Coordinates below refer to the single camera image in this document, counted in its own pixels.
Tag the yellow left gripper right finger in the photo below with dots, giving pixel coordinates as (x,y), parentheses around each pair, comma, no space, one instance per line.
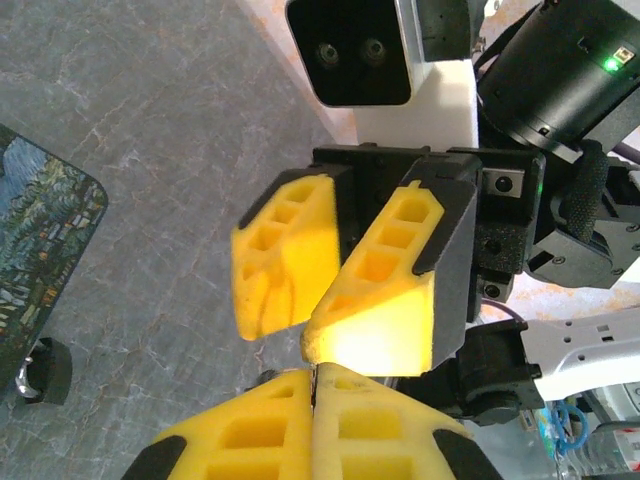
(380,435)

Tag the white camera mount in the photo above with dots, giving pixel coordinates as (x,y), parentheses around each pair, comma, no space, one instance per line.
(445,100)

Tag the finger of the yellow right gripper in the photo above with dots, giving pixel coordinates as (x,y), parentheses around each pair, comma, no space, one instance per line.
(300,270)
(390,320)

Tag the white orange patterned sheet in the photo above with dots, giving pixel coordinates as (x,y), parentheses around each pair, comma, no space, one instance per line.
(325,120)

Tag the starry night painted box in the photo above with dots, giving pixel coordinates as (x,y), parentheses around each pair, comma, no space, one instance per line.
(35,240)

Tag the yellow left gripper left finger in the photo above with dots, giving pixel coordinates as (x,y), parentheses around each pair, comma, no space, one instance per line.
(235,440)

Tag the blue scissors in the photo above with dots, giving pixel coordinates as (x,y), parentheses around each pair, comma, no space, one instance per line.
(567,430)

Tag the black and silver camera box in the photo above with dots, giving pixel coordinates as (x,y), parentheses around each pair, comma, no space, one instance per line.
(350,55)

